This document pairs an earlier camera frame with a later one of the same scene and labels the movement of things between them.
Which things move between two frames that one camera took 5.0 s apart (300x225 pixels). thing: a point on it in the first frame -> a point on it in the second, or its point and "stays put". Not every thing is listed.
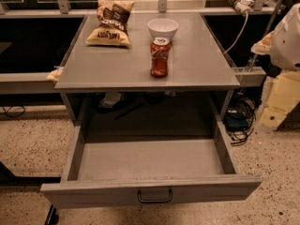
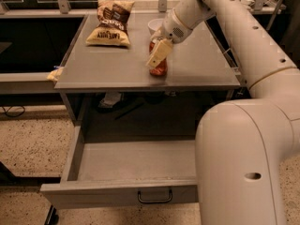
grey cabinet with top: [112, 85] stays put
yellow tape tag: [55, 74] stays put
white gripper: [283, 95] -> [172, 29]
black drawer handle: [155, 201] stays put
